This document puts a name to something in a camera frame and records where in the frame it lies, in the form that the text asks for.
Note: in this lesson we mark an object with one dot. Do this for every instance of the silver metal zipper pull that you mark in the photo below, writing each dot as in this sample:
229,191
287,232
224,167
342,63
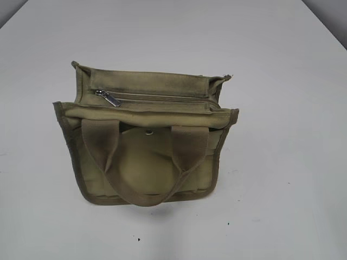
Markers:
108,97

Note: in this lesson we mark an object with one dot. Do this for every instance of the olive yellow canvas bag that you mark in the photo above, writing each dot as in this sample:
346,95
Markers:
163,143

